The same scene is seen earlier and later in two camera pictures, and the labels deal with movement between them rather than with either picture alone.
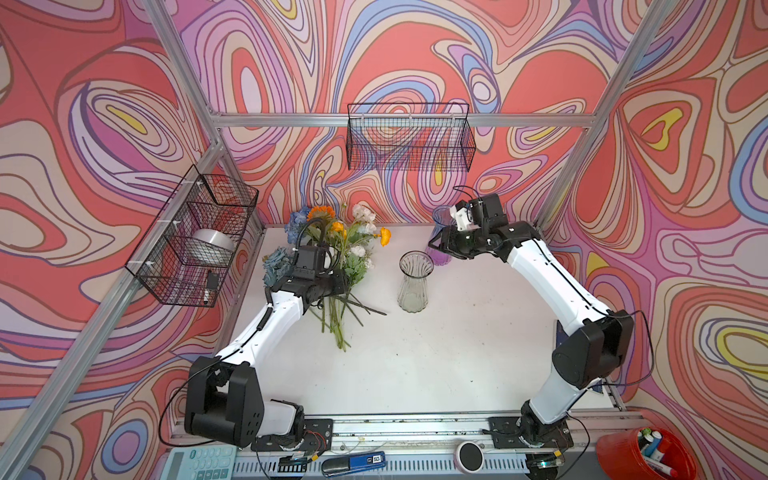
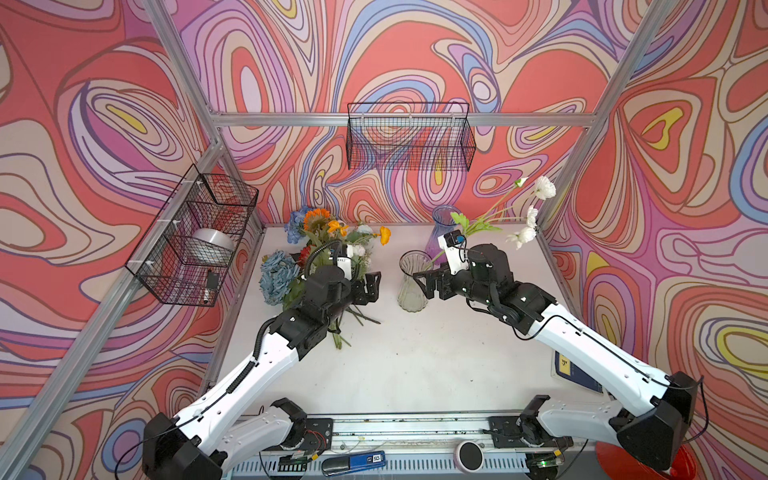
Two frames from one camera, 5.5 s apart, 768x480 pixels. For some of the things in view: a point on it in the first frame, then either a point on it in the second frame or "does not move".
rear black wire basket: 410,137 does not move
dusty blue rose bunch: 277,266 does not move
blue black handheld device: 334,466 does not move
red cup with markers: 647,453 does not move
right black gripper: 448,242 → 443,276
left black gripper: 339,281 → 369,290
